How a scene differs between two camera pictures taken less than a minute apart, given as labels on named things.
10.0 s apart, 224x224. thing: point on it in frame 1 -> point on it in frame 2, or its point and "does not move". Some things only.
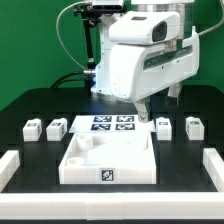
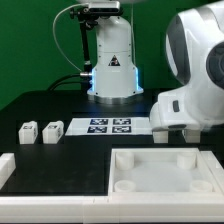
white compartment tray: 108,158 -> 160,171
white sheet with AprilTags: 110,124 does not move
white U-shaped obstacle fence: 114,206 does not move
